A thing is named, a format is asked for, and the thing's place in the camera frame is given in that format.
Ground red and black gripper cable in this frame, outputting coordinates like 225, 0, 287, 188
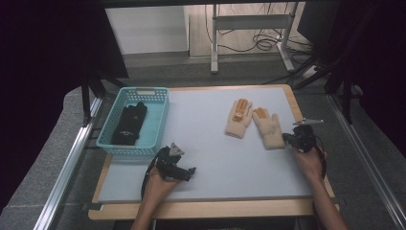
314, 135, 328, 180

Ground person's right hand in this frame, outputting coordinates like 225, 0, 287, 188
290, 145, 328, 185

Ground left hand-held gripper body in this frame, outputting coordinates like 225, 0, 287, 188
154, 142, 186, 182

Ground black stand legs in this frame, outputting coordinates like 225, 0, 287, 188
261, 0, 379, 127
80, 70, 129, 127

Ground grey foam mat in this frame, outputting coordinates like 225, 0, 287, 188
97, 86, 315, 203

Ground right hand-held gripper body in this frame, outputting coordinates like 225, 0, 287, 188
288, 117, 326, 154

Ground wooden table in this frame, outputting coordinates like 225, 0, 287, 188
88, 83, 340, 221

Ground black floor cables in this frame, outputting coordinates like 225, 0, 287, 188
204, 2, 315, 65

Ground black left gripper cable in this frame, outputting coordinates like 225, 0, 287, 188
141, 152, 162, 201

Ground dark curtain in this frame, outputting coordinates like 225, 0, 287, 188
0, 0, 130, 213
334, 0, 406, 158

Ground white power strip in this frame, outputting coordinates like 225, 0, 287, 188
301, 64, 319, 80

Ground person's left hand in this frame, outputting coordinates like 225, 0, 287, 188
144, 166, 182, 206

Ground white panel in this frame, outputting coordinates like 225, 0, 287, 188
104, 5, 190, 56

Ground white metal stand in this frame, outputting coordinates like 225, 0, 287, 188
210, 3, 297, 76

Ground teal plastic basket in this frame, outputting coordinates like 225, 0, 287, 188
96, 86, 170, 157

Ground beige glove with orange fingers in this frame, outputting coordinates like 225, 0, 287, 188
224, 98, 254, 140

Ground beige glove with orange fingertips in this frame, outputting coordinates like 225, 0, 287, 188
252, 106, 286, 150

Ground aluminium rail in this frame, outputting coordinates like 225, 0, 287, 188
33, 97, 103, 230
327, 94, 406, 230

